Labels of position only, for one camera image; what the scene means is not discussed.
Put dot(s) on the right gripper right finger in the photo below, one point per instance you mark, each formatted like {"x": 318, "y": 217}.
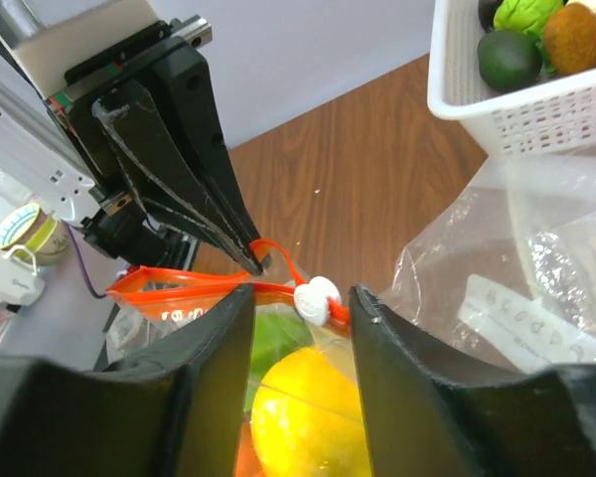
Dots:
{"x": 431, "y": 410}

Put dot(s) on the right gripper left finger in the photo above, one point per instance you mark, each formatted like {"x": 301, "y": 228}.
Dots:
{"x": 129, "y": 397}

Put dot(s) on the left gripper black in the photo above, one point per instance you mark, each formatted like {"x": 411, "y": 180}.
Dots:
{"x": 169, "y": 133}

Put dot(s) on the small orange tangerine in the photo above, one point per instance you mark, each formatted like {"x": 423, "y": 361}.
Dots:
{"x": 247, "y": 462}

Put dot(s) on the green toy pepper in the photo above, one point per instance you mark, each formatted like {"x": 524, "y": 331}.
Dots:
{"x": 275, "y": 336}

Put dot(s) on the clear bag orange zipper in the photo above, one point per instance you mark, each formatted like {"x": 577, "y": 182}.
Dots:
{"x": 162, "y": 301}

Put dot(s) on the yellow lemon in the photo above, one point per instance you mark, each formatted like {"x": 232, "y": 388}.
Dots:
{"x": 306, "y": 420}

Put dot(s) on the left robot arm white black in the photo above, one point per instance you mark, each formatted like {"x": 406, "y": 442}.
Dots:
{"x": 35, "y": 151}

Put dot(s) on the clear bag blue zipper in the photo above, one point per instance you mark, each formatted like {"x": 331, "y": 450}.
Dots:
{"x": 507, "y": 273}

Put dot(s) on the white desk gadget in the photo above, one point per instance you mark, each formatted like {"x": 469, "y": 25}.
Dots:
{"x": 20, "y": 280}

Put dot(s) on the white plastic fruit basket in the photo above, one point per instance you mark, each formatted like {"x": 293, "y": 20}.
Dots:
{"x": 556, "y": 114}

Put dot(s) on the dark purple fruit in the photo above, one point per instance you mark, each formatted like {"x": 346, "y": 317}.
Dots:
{"x": 486, "y": 13}

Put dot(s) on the dark avocado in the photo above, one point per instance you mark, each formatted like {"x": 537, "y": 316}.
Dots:
{"x": 508, "y": 60}

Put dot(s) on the brown kiwi potato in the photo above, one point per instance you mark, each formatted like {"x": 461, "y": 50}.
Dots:
{"x": 569, "y": 38}

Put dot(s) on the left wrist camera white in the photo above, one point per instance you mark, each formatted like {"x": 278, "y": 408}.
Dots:
{"x": 48, "y": 38}

